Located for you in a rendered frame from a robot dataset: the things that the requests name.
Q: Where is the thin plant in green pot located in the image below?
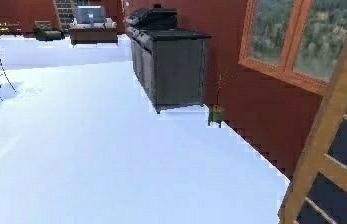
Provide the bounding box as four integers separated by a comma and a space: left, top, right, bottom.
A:
207, 65, 230, 129

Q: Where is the dark grey cupboard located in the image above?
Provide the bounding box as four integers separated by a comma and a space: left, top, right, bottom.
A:
126, 25, 213, 115

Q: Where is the black box-shaped appliance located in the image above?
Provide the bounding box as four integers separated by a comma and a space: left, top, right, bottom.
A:
125, 3, 179, 32

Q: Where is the grey computer monitor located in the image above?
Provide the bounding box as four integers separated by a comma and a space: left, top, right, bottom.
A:
75, 5, 108, 25

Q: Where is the wooden framed window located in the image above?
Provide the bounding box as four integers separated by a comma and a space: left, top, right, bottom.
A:
238, 0, 347, 97

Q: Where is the wooden shelf with dark panes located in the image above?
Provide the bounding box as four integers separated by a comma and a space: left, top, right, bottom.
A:
52, 0, 79, 32

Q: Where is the dark olive armchair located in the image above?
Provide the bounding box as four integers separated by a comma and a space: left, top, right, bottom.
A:
32, 20, 65, 42

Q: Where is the wooden door with dark panes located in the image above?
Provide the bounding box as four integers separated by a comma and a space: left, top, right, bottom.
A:
278, 0, 347, 224

